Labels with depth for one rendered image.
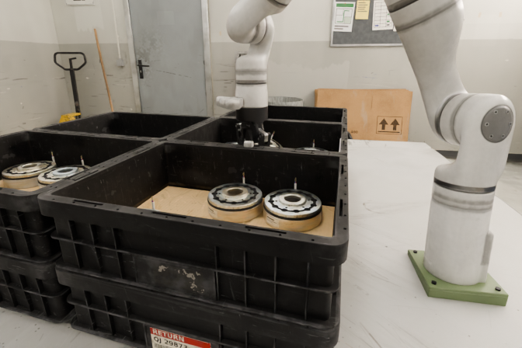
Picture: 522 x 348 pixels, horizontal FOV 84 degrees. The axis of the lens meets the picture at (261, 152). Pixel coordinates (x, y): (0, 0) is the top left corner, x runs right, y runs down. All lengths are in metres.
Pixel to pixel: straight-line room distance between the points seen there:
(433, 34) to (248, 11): 0.33
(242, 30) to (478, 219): 0.54
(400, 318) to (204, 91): 3.54
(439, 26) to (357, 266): 0.45
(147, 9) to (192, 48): 0.71
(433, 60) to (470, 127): 0.12
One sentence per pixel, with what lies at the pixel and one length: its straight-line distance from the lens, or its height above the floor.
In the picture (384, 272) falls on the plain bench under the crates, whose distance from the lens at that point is 0.67.
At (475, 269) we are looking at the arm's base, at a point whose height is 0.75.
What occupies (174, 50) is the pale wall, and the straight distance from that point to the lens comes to 4.00.
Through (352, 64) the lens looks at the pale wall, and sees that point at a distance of 3.64.
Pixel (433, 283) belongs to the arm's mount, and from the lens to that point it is 0.64.
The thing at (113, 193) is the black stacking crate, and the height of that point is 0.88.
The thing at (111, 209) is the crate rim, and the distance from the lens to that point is 0.40.
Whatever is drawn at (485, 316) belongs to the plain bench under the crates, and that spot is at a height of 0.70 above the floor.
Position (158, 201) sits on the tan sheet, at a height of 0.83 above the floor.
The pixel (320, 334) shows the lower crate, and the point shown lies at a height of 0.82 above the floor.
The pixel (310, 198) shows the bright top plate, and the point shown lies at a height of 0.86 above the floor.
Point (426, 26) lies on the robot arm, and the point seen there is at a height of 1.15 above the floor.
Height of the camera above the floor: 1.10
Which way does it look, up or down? 17 degrees down
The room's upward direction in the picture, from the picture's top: straight up
